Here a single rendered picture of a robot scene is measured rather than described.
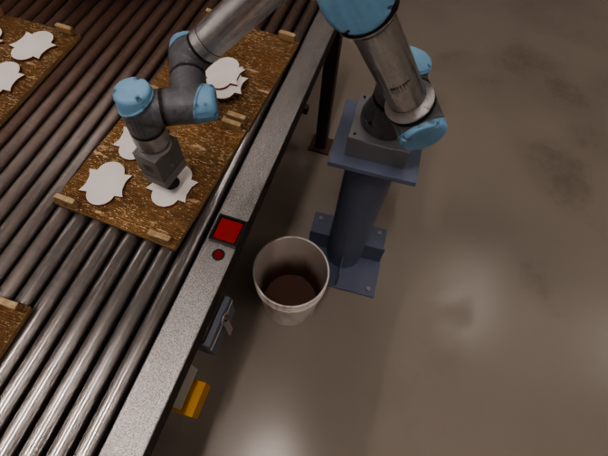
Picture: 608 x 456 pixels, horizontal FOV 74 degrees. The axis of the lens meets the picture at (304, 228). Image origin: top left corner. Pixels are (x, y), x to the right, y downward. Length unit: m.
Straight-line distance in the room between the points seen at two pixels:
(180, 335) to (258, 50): 0.93
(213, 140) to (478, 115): 1.97
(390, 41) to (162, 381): 0.81
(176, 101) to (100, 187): 0.40
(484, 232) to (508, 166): 0.50
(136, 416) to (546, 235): 2.11
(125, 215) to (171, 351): 0.37
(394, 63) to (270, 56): 0.67
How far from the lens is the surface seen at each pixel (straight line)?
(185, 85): 0.88
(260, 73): 1.37
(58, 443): 1.02
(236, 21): 0.88
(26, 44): 1.65
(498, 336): 2.13
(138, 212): 1.11
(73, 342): 1.05
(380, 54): 0.81
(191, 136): 1.22
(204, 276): 1.01
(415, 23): 3.35
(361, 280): 1.99
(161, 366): 0.97
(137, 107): 0.86
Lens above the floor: 1.84
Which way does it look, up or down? 62 degrees down
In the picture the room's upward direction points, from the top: 5 degrees clockwise
